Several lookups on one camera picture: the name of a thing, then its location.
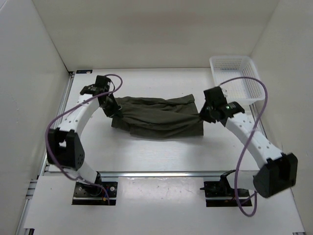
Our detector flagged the white plastic mesh basket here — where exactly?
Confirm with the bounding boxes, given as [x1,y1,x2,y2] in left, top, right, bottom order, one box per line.
[209,56,265,106]

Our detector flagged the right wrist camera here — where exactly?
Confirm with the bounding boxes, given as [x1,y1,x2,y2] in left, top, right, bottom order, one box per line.
[221,88,228,97]

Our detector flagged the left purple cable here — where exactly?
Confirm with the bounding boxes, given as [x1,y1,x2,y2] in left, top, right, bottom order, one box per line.
[45,73,124,206]

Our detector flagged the small blue label sticker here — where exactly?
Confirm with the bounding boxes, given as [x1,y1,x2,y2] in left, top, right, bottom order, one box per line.
[76,70,93,74]

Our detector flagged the front aluminium rail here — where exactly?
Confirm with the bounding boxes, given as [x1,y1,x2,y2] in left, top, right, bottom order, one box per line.
[100,171,225,178]

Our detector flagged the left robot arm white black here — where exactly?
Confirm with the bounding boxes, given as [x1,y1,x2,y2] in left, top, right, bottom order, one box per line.
[45,74,121,196]

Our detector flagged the olive green shorts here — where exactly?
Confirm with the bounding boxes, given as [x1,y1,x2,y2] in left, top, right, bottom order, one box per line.
[111,94,204,140]

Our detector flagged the left aluminium frame rail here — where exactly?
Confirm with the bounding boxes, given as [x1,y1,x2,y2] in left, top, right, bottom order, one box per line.
[14,70,75,235]

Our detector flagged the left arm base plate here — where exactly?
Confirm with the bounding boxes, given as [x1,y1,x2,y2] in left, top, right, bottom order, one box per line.
[72,181,118,206]

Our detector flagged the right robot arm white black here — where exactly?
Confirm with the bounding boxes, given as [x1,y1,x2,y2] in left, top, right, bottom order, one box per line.
[200,87,298,198]

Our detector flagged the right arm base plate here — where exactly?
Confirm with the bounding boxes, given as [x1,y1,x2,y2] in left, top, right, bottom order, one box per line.
[200,181,252,208]

